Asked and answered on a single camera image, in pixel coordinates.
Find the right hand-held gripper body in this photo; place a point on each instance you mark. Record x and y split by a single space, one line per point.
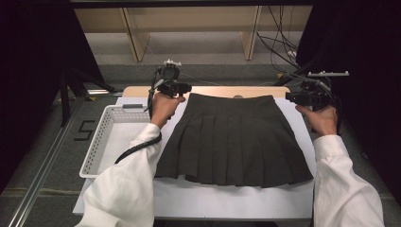
315 91

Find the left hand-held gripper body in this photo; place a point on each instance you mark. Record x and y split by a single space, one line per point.
168 78

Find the dark pleated skirt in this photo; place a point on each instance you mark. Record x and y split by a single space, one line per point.
233 142

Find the person's right hand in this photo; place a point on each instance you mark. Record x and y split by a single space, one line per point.
321 121

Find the black metal stand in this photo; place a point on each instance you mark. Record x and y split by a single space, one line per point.
293 72

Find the beige wooden desk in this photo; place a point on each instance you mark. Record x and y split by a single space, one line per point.
189 17

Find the black curtain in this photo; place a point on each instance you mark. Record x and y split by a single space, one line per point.
369 47
31 78

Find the white perforated plastic basket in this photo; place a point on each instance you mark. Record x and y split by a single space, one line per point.
110 142

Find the black tripod stand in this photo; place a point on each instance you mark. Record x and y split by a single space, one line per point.
64 101

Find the white table mat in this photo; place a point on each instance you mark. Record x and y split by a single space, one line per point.
233 201

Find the short metal rail piece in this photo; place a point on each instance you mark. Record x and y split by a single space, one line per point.
104 92

